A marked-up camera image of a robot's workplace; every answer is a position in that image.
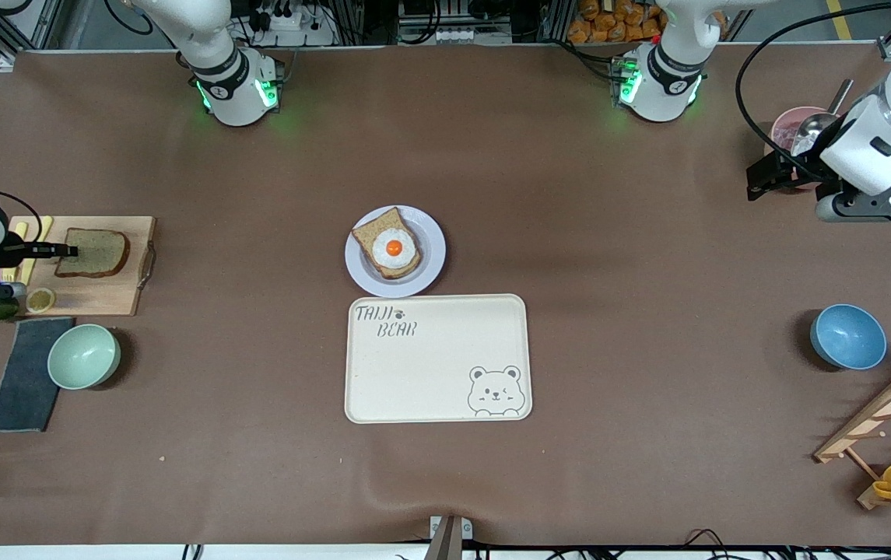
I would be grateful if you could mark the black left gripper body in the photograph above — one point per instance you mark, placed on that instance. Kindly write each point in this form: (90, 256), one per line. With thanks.
(800, 169)

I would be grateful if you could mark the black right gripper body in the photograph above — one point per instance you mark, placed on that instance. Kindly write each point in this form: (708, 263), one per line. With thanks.
(15, 251)

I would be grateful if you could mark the plain brown bread slice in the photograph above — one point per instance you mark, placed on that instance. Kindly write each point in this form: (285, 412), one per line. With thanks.
(99, 253)

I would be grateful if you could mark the white round plate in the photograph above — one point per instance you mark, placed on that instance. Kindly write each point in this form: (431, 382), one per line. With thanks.
(433, 257)

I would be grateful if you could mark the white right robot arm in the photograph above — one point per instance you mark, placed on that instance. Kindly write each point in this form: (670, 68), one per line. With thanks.
(235, 93)

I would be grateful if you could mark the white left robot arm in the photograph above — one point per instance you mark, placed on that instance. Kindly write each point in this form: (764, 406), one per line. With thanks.
(663, 93)

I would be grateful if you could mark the yellow plastic fork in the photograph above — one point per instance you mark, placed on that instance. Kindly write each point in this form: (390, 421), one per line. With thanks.
(21, 229)

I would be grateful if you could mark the metal scoop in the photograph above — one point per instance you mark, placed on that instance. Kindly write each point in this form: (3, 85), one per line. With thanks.
(815, 128)

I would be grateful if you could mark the yellow plastic knife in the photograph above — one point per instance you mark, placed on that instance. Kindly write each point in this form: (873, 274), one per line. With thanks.
(42, 229)

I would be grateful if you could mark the clear ice cubes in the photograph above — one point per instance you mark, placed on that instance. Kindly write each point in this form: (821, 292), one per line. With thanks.
(784, 138)

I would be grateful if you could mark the pink bowl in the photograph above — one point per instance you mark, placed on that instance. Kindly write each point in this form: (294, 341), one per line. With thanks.
(781, 124)

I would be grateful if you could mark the lemon slice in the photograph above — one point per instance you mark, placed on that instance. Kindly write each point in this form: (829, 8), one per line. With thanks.
(40, 300)

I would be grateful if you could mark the wooden cutting board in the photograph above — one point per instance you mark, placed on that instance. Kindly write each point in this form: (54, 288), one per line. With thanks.
(95, 295)

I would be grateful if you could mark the mint green bowl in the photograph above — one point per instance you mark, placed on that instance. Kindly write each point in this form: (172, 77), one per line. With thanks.
(83, 356)

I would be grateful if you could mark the dark grey cloth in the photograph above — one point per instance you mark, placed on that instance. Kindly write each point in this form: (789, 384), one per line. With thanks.
(25, 389)

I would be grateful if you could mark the blue bowl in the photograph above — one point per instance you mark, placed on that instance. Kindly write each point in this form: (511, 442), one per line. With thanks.
(848, 337)

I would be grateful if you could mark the pile of orange buns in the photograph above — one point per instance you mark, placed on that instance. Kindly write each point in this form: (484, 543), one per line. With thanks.
(616, 19)

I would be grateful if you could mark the wooden peg rack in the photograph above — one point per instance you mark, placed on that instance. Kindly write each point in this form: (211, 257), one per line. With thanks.
(881, 412)

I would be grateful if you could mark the bread slice under egg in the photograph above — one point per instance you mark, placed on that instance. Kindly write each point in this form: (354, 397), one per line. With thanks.
(371, 229)

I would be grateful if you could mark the white power strip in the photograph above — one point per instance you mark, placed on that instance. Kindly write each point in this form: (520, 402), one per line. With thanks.
(289, 22)

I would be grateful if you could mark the fried egg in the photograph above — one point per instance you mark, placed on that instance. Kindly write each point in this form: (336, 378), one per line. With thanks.
(394, 248)

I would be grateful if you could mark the cream tray with bear print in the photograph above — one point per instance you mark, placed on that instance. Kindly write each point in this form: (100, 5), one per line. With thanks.
(429, 365)

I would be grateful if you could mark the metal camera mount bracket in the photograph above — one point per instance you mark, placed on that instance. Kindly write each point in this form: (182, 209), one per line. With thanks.
(449, 540)

